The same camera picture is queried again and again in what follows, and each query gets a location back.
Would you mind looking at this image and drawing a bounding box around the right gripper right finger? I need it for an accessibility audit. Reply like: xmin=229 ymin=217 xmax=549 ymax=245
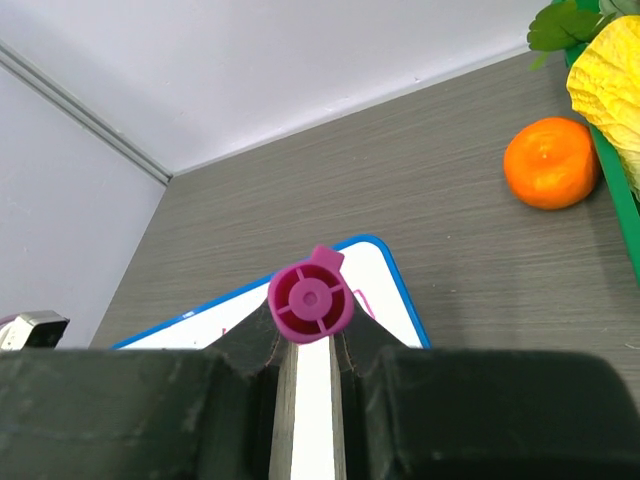
xmin=330 ymin=310 xmax=639 ymax=479

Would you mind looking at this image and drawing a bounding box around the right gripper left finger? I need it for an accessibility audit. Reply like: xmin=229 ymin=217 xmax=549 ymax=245
xmin=1 ymin=305 xmax=294 ymax=479

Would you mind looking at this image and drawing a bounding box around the blue framed whiteboard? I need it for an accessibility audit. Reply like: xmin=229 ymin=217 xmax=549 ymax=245
xmin=114 ymin=235 xmax=430 ymax=479

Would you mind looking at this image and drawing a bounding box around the white marker magenta cap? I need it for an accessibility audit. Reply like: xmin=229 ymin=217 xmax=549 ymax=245
xmin=267 ymin=245 xmax=355 ymax=345

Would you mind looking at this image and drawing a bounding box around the orange toy fruit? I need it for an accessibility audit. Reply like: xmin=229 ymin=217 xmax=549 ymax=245
xmin=503 ymin=117 xmax=600 ymax=210

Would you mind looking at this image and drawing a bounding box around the green plastic basket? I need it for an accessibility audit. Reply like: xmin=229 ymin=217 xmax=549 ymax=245
xmin=549 ymin=0 xmax=640 ymax=286

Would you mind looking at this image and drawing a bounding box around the green toy leafy herb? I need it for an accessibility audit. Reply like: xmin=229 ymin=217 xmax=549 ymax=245
xmin=526 ymin=1 xmax=619 ymax=70

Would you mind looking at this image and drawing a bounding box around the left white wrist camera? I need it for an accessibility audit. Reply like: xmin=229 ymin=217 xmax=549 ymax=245
xmin=1 ymin=310 xmax=70 ymax=351

